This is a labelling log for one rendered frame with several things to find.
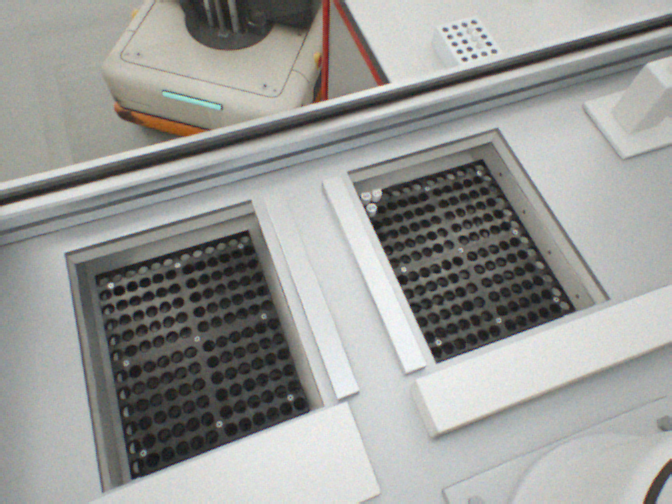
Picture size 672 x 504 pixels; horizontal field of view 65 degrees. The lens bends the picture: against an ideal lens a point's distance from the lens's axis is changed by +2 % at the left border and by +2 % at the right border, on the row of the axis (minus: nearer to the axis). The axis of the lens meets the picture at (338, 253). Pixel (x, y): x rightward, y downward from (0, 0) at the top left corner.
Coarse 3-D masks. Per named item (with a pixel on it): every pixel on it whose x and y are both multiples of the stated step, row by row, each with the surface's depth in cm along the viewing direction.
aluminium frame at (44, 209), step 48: (576, 48) 64; (624, 48) 65; (432, 96) 60; (480, 96) 62; (528, 96) 66; (240, 144) 56; (288, 144) 57; (336, 144) 60; (48, 192) 53; (96, 192) 53; (144, 192) 56; (192, 192) 58; (0, 240) 54
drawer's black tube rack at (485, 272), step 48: (432, 192) 69; (480, 192) 70; (384, 240) 65; (432, 240) 62; (480, 240) 62; (528, 240) 63; (432, 288) 62; (480, 288) 59; (528, 288) 63; (432, 336) 60; (480, 336) 60
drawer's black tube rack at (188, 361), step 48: (144, 288) 58; (192, 288) 58; (240, 288) 58; (144, 336) 56; (192, 336) 56; (240, 336) 56; (144, 384) 53; (192, 384) 53; (240, 384) 54; (288, 384) 54; (144, 432) 51; (192, 432) 51; (240, 432) 51
